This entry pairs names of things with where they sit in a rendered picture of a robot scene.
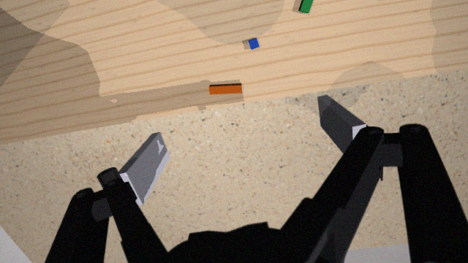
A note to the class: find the small blue block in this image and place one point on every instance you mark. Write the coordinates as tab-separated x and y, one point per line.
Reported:
253	43

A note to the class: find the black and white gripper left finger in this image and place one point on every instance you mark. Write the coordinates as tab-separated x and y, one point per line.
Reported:
82	239

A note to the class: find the green rod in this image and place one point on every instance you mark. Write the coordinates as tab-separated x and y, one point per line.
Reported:
305	6

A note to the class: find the orange rod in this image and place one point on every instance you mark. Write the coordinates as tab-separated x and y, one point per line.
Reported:
234	88

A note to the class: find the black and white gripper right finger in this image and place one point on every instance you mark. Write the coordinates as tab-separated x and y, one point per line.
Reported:
437	228

